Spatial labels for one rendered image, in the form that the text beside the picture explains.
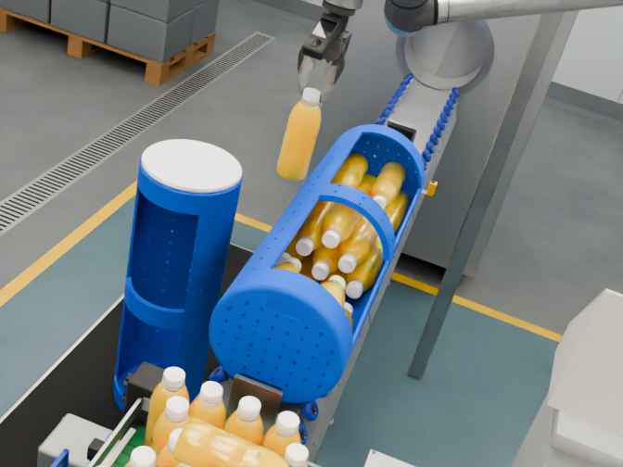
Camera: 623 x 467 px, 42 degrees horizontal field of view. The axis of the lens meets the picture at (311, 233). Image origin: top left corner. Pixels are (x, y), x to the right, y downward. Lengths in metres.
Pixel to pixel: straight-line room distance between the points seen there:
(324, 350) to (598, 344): 0.51
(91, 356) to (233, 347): 1.33
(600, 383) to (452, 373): 1.84
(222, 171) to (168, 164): 0.15
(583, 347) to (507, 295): 2.46
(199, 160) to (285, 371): 0.85
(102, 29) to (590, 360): 4.20
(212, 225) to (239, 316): 0.68
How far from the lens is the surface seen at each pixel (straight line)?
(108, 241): 3.75
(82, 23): 5.42
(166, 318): 2.43
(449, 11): 1.83
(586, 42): 6.61
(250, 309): 1.60
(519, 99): 2.78
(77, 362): 2.92
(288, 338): 1.61
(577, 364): 1.67
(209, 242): 2.29
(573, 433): 1.71
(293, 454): 1.42
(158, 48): 5.19
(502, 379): 3.57
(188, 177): 2.23
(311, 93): 1.80
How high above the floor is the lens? 2.15
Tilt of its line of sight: 32 degrees down
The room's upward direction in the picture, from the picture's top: 14 degrees clockwise
